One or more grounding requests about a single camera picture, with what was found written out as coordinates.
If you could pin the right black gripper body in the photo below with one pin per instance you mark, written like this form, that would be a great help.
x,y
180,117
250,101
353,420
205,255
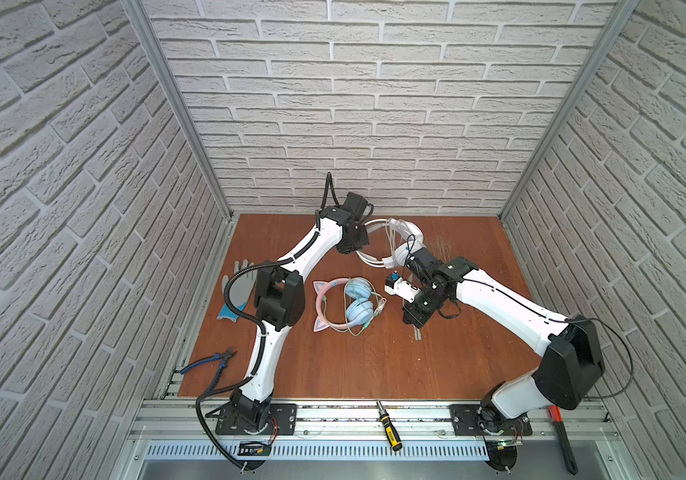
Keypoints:
x,y
422,307

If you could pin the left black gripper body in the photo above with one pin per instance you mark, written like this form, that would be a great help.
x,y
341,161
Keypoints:
x,y
359,242

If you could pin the white headphones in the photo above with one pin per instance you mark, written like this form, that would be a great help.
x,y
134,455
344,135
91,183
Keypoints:
x,y
404,238

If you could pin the pink blue cat-ear headphones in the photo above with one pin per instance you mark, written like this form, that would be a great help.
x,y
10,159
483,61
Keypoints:
x,y
361,305

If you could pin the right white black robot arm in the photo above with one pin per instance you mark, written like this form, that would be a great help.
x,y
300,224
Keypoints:
x,y
571,358

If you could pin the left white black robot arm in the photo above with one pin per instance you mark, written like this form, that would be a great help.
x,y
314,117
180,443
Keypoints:
x,y
279,299

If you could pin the yellow black screwdriver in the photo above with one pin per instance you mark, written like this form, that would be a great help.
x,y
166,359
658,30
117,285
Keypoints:
x,y
391,432

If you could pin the red pipe wrench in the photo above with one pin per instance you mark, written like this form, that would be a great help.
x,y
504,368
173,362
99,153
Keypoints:
x,y
561,434

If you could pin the small black electronics board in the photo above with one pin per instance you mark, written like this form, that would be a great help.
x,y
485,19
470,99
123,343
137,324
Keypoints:
x,y
254,449

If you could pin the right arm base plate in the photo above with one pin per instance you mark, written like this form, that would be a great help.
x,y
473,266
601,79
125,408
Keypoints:
x,y
467,420

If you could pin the blue handled pliers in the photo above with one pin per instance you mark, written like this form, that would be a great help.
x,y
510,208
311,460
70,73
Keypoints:
x,y
220,359

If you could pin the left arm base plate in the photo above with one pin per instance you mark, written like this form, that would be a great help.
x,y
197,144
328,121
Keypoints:
x,y
277,418

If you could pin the aluminium frame rail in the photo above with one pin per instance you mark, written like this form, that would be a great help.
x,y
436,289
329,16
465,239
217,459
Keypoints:
x,y
324,419

